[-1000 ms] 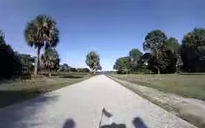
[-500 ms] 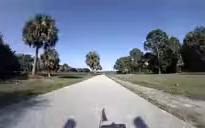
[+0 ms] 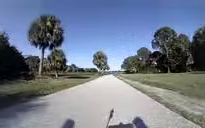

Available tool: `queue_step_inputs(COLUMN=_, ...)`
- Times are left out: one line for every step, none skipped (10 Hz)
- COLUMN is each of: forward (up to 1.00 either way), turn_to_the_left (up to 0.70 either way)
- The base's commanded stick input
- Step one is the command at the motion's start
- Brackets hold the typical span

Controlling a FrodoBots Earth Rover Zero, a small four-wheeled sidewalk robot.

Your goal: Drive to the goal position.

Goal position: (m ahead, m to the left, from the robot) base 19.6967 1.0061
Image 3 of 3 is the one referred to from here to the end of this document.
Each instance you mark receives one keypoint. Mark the grass verge with shade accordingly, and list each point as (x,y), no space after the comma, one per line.
(33,86)

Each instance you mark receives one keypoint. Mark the pale concrete path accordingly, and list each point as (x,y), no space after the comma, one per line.
(96,100)

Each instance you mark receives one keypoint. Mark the wide grass field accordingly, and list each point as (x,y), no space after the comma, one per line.
(183,83)

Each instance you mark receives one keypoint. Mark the short palm tree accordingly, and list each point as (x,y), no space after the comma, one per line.
(58,58)

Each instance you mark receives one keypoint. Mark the dark dense trees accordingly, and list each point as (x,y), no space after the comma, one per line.
(5,60)

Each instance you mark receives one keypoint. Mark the tall palm tree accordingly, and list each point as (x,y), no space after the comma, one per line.
(46,31)

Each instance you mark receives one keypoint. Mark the sandy gravel strip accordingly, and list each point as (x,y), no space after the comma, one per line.
(183,106)

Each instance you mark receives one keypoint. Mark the row of leafy trees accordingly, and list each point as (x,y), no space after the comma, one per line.
(170,50)

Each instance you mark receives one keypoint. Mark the small distant palm tree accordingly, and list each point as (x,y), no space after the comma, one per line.
(100,60)

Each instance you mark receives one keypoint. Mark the low distant tree line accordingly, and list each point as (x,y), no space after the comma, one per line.
(83,69)

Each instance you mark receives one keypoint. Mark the robot's own part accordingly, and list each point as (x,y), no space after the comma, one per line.
(68,123)
(140,122)

